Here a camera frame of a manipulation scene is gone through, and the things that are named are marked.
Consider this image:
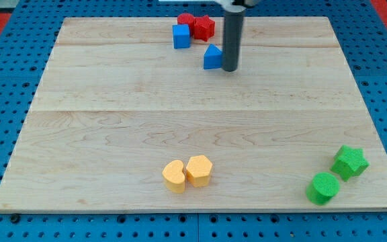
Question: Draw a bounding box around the red star block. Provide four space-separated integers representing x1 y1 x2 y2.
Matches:
193 15 215 42

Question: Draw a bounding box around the green star block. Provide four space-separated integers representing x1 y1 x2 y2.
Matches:
330 145 370 182

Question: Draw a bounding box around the yellow hexagon block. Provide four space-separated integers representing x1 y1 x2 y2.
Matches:
186 155 213 188

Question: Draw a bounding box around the yellow heart block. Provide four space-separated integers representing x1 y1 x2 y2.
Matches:
162 160 185 194

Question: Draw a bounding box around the blue triangle block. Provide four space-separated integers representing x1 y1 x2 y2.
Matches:
203 44 222 69

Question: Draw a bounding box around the wooden board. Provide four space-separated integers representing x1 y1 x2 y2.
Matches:
0 17 387 214

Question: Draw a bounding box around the blue cube block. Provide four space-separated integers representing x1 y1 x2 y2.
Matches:
172 24 190 49

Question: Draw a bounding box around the red cylinder block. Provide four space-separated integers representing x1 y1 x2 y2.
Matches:
177 13 196 37

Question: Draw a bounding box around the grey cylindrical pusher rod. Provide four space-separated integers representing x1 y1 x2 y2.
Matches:
222 5 246 72

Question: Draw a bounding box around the green cylinder block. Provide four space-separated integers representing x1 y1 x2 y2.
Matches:
306 172 340 205

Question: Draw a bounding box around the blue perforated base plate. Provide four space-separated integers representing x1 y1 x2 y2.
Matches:
0 1 387 241

